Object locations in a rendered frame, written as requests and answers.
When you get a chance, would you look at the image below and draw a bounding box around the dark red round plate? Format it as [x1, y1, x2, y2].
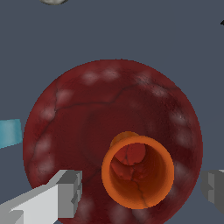
[22, 59, 204, 224]

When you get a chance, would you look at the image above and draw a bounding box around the light blue flat object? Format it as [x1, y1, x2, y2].
[0, 118, 24, 150]

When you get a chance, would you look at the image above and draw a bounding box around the pale grey round object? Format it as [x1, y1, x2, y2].
[38, 0, 70, 6]

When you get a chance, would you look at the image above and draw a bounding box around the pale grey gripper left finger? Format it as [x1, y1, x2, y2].
[0, 169, 83, 224]

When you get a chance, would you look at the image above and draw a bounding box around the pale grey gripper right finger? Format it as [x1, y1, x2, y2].
[199, 169, 224, 215]

